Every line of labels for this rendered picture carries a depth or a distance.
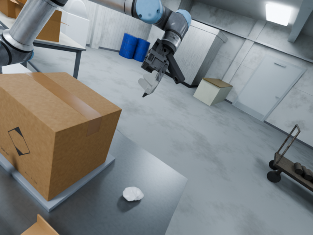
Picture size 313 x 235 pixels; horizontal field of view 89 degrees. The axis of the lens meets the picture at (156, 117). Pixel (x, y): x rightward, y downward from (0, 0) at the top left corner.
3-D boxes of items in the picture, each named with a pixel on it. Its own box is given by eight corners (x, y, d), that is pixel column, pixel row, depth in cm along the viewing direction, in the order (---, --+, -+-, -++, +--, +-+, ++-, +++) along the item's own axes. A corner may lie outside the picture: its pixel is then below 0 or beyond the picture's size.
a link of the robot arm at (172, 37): (175, 48, 67) (185, 39, 60) (170, 57, 67) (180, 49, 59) (160, 37, 65) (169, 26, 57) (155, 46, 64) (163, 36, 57)
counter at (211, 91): (223, 100, 685) (233, 86, 654) (209, 106, 523) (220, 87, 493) (210, 93, 712) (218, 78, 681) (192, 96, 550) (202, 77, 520)
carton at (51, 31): (9, 25, 195) (7, -11, 179) (52, 33, 238) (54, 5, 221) (26, 38, 182) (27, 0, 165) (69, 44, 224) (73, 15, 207)
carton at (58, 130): (-7, 146, 56) (-16, 73, 44) (59, 125, 76) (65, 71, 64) (47, 202, 48) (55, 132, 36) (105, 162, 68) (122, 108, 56)
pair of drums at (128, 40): (115, 52, 671) (121, 31, 632) (136, 57, 767) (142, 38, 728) (126, 59, 639) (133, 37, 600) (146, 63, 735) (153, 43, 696)
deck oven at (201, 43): (201, 87, 731) (228, 38, 635) (189, 88, 627) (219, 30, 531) (172, 71, 800) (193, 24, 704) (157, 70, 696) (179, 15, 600)
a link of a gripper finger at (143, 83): (132, 90, 64) (144, 70, 63) (144, 97, 66) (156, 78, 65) (132, 91, 61) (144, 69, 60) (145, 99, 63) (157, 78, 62)
